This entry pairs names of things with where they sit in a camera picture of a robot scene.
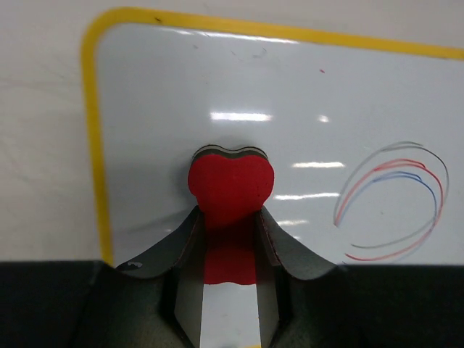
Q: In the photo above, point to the yellow framed whiteboard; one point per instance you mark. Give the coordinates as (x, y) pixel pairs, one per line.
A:
(365, 136)

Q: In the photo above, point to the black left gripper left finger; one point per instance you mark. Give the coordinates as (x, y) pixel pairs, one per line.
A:
(153, 300)

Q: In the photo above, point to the red bone-shaped eraser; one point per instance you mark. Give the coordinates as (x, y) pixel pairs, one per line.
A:
(230, 187)

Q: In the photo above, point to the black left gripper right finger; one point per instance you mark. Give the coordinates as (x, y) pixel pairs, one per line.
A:
(306, 301)

